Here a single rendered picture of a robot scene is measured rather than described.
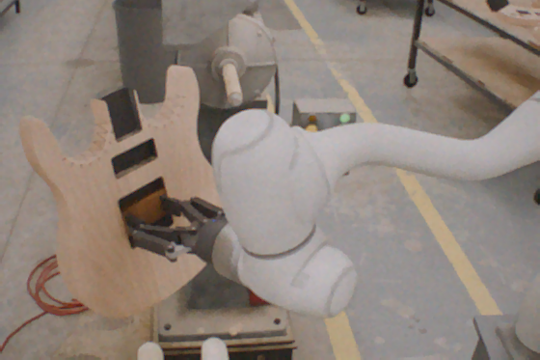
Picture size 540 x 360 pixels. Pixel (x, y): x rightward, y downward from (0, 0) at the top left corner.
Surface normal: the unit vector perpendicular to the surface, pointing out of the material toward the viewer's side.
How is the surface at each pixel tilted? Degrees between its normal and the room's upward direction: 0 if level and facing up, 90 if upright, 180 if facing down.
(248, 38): 83
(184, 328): 8
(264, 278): 100
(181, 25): 90
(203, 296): 72
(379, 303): 0
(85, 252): 79
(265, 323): 8
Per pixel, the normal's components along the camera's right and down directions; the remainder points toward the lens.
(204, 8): 0.14, 0.48
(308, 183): 0.51, 0.25
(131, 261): 0.74, 0.18
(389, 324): 0.05, -0.87
